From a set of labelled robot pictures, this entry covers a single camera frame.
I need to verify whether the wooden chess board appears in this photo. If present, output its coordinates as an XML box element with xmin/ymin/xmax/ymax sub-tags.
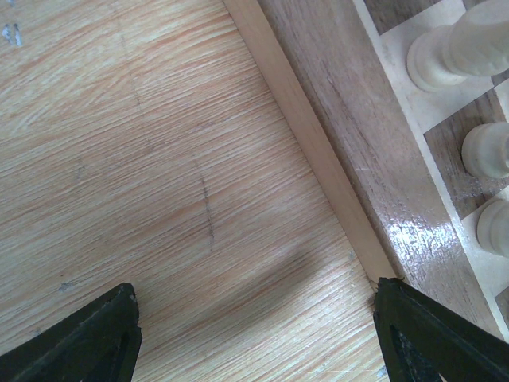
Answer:
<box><xmin>226</xmin><ymin>1</ymin><xmax>508</xmax><ymax>339</ymax></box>

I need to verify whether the white chess knight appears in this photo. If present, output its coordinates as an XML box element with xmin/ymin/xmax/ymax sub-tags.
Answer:
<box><xmin>406</xmin><ymin>1</ymin><xmax>508</xmax><ymax>92</ymax></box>

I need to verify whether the white chess bishop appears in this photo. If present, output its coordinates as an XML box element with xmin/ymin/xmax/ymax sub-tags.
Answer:
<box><xmin>461</xmin><ymin>122</ymin><xmax>508</xmax><ymax>179</ymax></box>

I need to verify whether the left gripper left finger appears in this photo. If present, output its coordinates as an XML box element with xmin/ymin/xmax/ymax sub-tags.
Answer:
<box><xmin>1</xmin><ymin>283</ymin><xmax>142</xmax><ymax>381</ymax></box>

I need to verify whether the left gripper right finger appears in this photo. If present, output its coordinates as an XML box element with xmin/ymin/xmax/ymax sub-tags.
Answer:
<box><xmin>373</xmin><ymin>278</ymin><xmax>508</xmax><ymax>381</ymax></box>

